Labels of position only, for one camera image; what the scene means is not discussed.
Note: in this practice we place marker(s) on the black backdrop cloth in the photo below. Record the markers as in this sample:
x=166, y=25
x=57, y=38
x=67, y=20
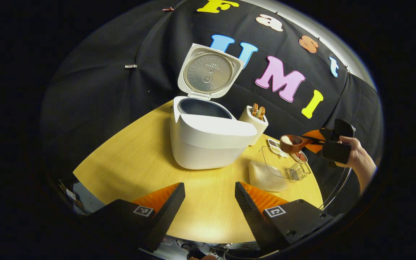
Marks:
x=103, y=90

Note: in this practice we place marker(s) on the white plate with red food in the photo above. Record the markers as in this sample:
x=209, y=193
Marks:
x=300, y=156

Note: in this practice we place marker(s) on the white divided grain dish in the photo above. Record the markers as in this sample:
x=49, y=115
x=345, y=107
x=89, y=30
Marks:
x=273, y=144

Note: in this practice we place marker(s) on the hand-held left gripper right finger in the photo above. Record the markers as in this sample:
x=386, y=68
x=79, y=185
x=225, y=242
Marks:
x=251, y=220

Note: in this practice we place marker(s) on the white toaster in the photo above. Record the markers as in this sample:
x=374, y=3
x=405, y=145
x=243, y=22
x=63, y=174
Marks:
x=255, y=125

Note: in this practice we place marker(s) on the white rice cooker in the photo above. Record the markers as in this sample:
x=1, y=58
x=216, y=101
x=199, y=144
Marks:
x=208, y=148

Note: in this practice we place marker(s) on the wooden clothespin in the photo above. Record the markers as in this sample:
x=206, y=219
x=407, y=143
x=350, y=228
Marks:
x=168, y=9

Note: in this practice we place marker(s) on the clear container of rice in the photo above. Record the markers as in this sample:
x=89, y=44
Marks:
x=265, y=177

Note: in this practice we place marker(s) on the brown toast slice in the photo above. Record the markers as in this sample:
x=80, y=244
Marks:
x=254, y=109
x=261, y=112

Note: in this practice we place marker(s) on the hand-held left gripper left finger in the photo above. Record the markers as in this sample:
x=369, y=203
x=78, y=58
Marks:
x=166, y=216

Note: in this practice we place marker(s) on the wooden spoon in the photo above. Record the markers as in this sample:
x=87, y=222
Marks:
x=291, y=145

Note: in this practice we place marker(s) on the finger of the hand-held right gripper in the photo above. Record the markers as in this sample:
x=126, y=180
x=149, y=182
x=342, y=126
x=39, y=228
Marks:
x=344, y=130
x=336, y=151

